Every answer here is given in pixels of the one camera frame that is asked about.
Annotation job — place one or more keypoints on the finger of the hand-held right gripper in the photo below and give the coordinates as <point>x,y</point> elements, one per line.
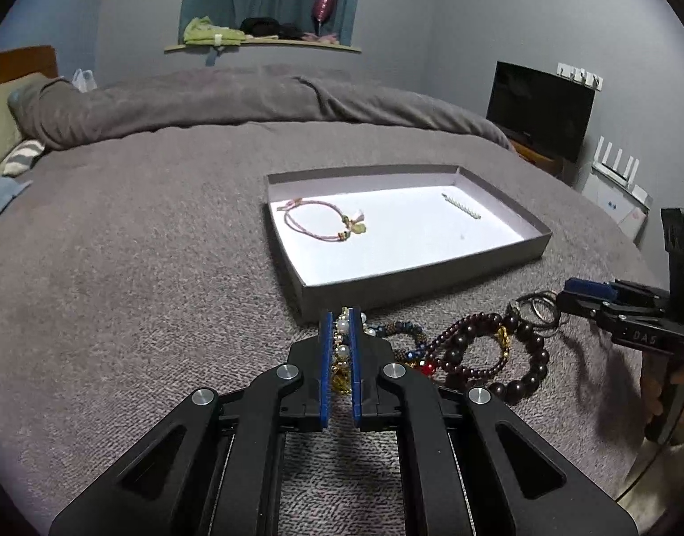
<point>587,287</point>
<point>579,304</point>

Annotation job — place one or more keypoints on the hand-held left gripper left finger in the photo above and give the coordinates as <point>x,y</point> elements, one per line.
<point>325,368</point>

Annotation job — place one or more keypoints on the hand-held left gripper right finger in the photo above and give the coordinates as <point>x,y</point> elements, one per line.
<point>354,368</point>

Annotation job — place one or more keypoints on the thin silver bangle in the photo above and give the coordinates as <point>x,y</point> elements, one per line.
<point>543,326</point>
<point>530,307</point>

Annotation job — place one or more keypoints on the dark bangle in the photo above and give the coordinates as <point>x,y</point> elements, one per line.
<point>520,298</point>

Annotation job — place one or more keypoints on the grey cardboard box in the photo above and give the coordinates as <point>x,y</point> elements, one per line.
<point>409,223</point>

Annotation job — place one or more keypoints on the person's right forearm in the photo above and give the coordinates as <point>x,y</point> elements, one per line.
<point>668,469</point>

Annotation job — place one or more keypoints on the person's right hand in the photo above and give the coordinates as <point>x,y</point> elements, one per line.
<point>652,396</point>

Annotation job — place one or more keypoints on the white box with stickers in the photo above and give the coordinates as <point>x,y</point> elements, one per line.
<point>610,204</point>

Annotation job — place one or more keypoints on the white router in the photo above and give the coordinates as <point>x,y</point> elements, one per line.
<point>615,173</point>

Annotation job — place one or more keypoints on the wooden television stand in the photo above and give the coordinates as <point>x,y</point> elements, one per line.
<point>543,159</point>

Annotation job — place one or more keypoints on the pearl hair clip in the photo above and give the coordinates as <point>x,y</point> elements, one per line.
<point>462,207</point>

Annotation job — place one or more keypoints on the black television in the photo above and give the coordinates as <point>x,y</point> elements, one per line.
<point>537,106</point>

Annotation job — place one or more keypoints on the grey bedspread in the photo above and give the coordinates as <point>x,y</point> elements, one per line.
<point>152,290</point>

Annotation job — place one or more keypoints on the grey folded duvet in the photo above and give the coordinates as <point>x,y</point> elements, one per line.
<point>208,100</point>

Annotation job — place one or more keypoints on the wooden window sill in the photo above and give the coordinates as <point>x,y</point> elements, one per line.
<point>297,44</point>

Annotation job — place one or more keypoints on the pink cloth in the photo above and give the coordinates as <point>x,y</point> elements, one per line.
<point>322,38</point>

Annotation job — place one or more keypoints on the black cloth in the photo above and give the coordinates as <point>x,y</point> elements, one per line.
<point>291,30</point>
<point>261,25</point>

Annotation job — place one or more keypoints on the green cloth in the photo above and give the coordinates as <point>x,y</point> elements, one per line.
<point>205,30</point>

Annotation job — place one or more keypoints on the pink glitter wine glass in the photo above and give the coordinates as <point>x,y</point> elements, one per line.
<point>324,5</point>

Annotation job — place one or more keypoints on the striped pillow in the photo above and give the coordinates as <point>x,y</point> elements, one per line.
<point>20,155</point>

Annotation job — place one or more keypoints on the white plastic bag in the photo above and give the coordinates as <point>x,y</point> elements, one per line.
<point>85,81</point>

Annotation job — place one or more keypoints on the green pillow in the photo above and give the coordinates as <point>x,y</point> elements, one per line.
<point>1,123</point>

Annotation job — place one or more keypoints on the wooden headboard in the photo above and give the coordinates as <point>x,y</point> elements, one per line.
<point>18,64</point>

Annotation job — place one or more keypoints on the white wall hooks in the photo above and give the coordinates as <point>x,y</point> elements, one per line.
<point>579,73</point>

